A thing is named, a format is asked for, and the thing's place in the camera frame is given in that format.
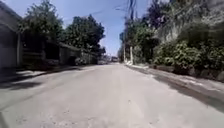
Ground row of trees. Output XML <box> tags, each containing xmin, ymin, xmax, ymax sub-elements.
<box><xmin>19</xmin><ymin>0</ymin><xmax>107</xmax><ymax>66</ymax></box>

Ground utility pole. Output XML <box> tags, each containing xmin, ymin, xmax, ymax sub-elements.
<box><xmin>127</xmin><ymin>0</ymin><xmax>136</xmax><ymax>65</ymax></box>

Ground grey concrete road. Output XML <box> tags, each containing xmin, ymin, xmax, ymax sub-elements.
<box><xmin>0</xmin><ymin>62</ymin><xmax>224</xmax><ymax>128</ymax></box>

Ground overhead wires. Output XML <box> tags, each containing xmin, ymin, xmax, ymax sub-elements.
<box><xmin>89</xmin><ymin>0</ymin><xmax>148</xmax><ymax>18</ymax></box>

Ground trees behind bushes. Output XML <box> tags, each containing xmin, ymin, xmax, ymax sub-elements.
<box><xmin>118</xmin><ymin>0</ymin><xmax>224</xmax><ymax>64</ymax></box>

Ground raised concrete kerb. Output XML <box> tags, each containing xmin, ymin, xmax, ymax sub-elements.
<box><xmin>124</xmin><ymin>61</ymin><xmax>224</xmax><ymax>98</ymax></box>

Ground green bushes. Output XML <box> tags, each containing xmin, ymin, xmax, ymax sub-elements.
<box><xmin>151</xmin><ymin>39</ymin><xmax>224</xmax><ymax>76</ymax></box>

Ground grey building with gate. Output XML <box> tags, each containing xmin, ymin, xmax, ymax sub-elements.
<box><xmin>0</xmin><ymin>1</ymin><xmax>24</xmax><ymax>71</ymax></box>

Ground low grey wall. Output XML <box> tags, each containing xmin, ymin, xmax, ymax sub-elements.
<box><xmin>22</xmin><ymin>40</ymin><xmax>98</xmax><ymax>70</ymax></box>

